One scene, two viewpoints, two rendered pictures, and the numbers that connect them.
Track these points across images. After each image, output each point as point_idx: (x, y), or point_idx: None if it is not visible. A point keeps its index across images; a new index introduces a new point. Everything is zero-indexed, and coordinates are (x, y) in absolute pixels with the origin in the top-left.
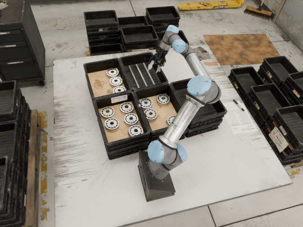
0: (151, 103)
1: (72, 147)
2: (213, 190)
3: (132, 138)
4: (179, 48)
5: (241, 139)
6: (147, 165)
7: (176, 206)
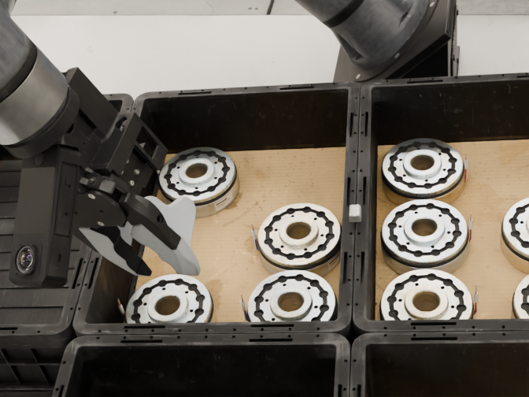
0: (259, 295)
1: None
2: (205, 38)
3: (463, 76)
4: None
5: None
6: (430, 0)
7: None
